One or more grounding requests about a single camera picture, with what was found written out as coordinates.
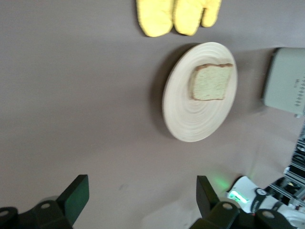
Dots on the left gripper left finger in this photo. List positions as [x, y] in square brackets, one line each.
[71, 198]

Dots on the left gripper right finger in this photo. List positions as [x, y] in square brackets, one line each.
[207, 198]

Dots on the round wooden plate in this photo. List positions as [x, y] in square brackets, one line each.
[197, 119]

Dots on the toast slice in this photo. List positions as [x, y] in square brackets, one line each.
[210, 82]

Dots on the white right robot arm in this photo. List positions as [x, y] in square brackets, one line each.
[245, 188]

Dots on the beige chrome toaster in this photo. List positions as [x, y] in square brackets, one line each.
[286, 81]

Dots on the aluminium frame post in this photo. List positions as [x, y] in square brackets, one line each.
[299, 167]

